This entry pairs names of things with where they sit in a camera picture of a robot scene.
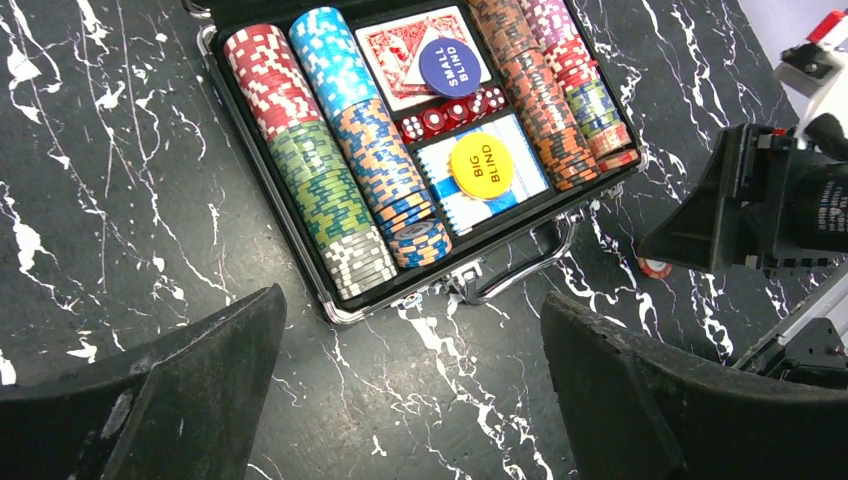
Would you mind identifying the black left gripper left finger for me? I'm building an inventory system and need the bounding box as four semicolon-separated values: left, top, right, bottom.
1;285;287;479

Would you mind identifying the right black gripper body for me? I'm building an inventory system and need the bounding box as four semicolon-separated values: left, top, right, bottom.
745;113;847;275

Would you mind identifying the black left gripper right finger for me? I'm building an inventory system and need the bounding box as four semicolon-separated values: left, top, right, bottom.
541;293;847;479

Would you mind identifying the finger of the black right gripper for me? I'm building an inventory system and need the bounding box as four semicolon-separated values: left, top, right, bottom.
637;124;769;273

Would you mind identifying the red white poker chip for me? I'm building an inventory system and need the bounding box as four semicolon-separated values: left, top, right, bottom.
637;257;672;279

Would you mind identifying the yellow big blind button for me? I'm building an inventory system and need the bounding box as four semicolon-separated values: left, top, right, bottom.
449;132;514;200

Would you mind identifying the blue small blind button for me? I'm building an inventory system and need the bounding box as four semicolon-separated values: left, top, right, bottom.
419;37;482;99

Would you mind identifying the black poker set case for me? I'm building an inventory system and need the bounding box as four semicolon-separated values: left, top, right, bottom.
183;1;647;325

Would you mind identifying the blue playing card deck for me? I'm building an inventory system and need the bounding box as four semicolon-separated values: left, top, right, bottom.
413;113;550;236

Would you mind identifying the brown orange chip row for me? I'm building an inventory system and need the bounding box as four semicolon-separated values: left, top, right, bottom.
468;0;600;191

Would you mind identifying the purple red green chip row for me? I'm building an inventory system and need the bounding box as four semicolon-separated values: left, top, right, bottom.
519;0;640;172

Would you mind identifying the blue ten chip stack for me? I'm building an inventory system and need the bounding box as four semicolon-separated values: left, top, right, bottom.
388;217;453;269

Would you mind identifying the red dice row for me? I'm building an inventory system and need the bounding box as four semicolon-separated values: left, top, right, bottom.
395;86;508;144

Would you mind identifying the light blue orange chip row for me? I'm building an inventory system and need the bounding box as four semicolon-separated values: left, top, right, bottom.
289;6;432;237

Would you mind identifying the red playing card deck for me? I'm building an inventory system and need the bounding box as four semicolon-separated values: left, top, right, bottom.
355;6;492;112

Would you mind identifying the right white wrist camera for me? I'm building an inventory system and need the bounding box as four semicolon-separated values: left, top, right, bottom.
775;10;847;142

